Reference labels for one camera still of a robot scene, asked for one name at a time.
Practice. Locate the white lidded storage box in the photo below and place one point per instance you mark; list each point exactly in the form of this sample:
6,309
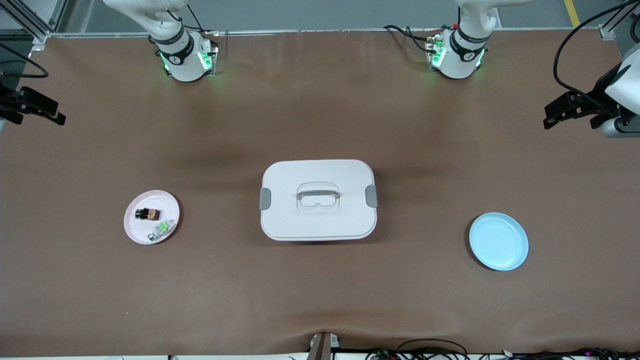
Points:
320,220

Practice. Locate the light blue round plate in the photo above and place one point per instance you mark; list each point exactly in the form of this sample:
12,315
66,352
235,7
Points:
498,241

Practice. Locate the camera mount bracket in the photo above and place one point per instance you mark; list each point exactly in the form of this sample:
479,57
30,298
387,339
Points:
320,347

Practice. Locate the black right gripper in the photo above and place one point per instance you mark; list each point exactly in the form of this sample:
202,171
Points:
10,102

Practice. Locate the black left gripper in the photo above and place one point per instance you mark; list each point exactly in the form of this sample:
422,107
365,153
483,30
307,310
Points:
597,94

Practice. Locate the black and orange switch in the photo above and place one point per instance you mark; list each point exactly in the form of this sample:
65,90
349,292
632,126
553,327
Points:
148,214

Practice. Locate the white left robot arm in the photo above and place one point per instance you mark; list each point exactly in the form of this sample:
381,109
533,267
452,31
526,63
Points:
462,55

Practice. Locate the pink round plate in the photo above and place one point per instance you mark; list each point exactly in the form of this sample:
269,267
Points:
142,230

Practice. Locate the green and white switch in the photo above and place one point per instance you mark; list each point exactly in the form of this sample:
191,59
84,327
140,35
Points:
161,229

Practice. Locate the brown table mat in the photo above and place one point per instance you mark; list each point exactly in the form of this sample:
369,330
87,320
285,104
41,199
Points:
320,290

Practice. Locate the aluminium frame post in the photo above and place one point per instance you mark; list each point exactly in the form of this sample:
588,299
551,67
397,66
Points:
607,31
40,36

